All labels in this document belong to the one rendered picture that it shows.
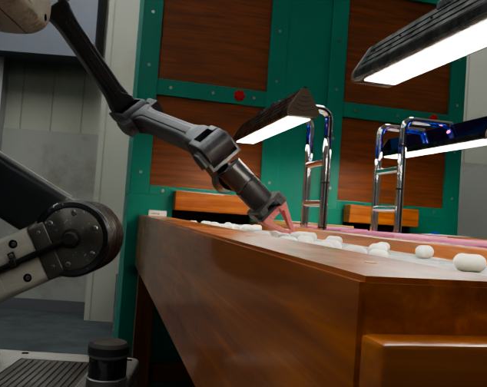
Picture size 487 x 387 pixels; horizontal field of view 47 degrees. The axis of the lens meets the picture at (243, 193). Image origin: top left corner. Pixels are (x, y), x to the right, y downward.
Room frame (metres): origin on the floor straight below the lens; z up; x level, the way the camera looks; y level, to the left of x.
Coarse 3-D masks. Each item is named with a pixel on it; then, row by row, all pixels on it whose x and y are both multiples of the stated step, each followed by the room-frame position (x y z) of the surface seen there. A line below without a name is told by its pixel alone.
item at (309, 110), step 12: (288, 96) 1.44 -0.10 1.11; (300, 96) 1.34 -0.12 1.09; (276, 108) 1.48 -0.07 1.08; (288, 108) 1.33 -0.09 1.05; (300, 108) 1.34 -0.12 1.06; (312, 108) 1.35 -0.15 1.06; (252, 120) 1.76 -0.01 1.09; (264, 120) 1.53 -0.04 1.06; (276, 120) 1.43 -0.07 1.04; (240, 132) 1.81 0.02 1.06; (252, 132) 1.67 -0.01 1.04
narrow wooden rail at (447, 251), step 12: (264, 228) 1.92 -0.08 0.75; (300, 228) 1.57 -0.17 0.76; (312, 228) 1.60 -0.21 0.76; (348, 240) 1.26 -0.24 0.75; (360, 240) 1.20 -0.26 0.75; (372, 240) 1.15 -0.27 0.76; (384, 240) 1.10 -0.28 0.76; (396, 240) 1.05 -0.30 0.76; (408, 240) 1.02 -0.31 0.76; (420, 240) 1.05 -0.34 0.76; (408, 252) 1.01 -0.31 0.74; (444, 252) 0.90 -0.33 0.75; (456, 252) 0.87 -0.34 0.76; (468, 252) 0.85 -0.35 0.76; (480, 252) 0.82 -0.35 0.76
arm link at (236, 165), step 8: (240, 160) 1.17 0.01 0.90; (224, 168) 1.17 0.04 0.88; (232, 168) 1.14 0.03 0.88; (240, 168) 1.15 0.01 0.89; (248, 168) 1.17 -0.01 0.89; (224, 176) 1.15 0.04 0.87; (232, 176) 1.15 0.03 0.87; (240, 176) 1.15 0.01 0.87; (248, 176) 1.15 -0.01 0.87; (232, 184) 1.16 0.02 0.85; (240, 184) 1.15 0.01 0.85
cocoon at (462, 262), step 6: (456, 258) 0.68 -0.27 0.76; (462, 258) 0.68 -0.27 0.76; (468, 258) 0.68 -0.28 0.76; (474, 258) 0.67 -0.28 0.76; (480, 258) 0.67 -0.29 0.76; (456, 264) 0.68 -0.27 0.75; (462, 264) 0.68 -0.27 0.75; (468, 264) 0.67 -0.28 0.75; (474, 264) 0.67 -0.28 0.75; (480, 264) 0.67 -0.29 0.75; (486, 264) 0.68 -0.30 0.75; (462, 270) 0.68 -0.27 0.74; (468, 270) 0.68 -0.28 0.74; (474, 270) 0.68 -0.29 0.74; (480, 270) 0.68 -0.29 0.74
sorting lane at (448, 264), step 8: (320, 240) 1.37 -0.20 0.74; (368, 248) 1.13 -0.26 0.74; (392, 256) 0.89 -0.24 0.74; (400, 256) 0.90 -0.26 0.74; (408, 256) 0.92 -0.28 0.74; (416, 256) 0.94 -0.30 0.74; (424, 264) 0.76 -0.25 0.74; (432, 264) 0.77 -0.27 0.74; (440, 264) 0.78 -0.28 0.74; (448, 264) 0.79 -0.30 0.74; (472, 272) 0.68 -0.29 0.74; (480, 272) 0.69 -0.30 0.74
